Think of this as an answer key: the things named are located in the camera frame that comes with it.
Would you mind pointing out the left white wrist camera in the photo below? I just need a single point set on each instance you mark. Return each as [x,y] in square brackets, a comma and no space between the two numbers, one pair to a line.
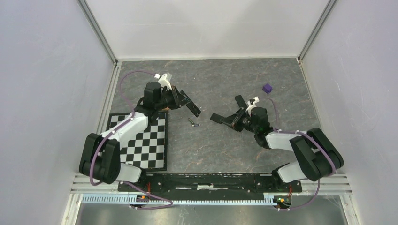
[164,80]

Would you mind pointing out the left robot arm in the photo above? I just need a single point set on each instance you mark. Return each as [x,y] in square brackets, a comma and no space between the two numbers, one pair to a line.
[100,160]

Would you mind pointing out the purple cube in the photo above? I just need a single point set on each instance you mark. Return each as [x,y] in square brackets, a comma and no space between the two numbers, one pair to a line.
[267,88]

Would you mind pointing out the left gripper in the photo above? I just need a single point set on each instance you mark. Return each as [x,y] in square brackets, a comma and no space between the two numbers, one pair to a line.
[179,100]

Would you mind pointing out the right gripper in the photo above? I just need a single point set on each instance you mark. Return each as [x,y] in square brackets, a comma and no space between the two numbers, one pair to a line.
[233,120]

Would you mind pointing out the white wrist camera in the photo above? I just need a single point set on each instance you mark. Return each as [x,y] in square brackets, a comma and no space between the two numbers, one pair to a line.
[251,103]
[164,80]

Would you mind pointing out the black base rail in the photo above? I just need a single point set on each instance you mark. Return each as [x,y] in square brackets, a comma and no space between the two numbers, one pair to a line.
[215,186]

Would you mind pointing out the black remote with green button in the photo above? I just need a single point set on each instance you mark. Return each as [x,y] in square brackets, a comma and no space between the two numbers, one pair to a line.
[194,109]

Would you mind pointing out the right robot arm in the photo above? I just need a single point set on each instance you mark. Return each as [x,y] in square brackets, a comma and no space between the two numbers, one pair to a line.
[316,156]

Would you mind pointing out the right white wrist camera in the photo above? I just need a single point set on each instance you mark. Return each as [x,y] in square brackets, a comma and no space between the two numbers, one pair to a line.
[251,103]

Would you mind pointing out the black white checkerboard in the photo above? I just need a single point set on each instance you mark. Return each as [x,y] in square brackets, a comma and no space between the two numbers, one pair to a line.
[148,149]

